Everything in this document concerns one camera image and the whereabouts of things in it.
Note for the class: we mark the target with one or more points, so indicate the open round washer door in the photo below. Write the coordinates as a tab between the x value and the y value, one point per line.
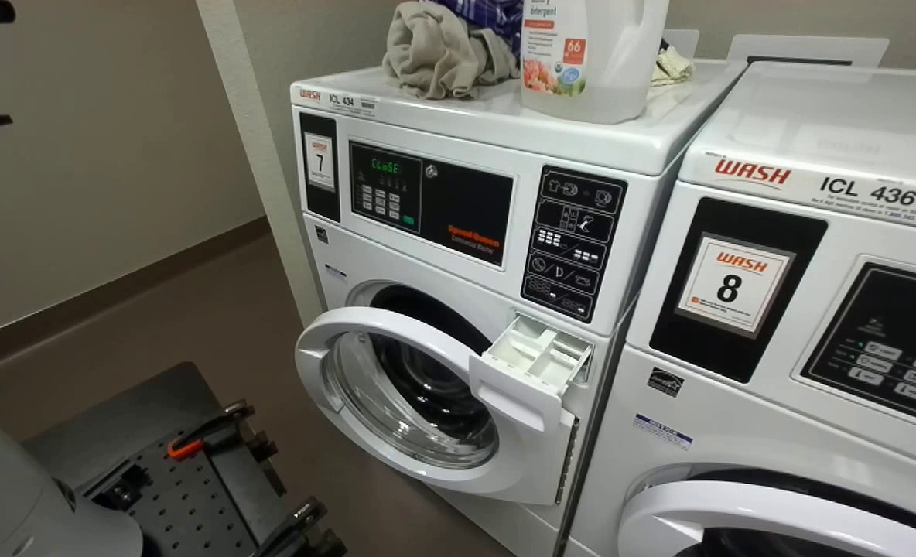
541	452

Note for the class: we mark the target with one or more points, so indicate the white vertical corner post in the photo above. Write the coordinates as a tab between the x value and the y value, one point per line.
258	157

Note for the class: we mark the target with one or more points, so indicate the small white wall plate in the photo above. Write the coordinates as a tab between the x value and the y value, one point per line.
688	40

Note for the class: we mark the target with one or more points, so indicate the beige crumpled cloth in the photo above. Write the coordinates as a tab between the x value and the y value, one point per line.
438	56

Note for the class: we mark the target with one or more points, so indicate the navy and cream cloth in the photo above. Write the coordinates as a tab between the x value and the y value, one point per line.
673	63

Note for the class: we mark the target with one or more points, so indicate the white washing machine number seven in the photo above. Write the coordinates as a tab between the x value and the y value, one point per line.
583	143

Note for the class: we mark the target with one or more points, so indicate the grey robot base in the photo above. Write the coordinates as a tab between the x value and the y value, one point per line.
14	496

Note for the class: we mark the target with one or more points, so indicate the translucent laundry detergent bottle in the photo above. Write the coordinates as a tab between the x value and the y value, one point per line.
614	63

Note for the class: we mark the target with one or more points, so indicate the white washing machine number eight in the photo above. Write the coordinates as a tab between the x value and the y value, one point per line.
789	413

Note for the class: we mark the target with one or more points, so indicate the white detergent tray drawer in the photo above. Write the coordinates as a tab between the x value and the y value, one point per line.
537	356

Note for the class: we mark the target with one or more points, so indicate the wide white wall plate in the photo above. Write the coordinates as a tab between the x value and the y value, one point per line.
809	47

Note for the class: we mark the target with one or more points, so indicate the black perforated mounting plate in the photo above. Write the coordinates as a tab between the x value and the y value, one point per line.
181	505

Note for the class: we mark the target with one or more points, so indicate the closed round washer door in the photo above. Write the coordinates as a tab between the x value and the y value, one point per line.
725	514

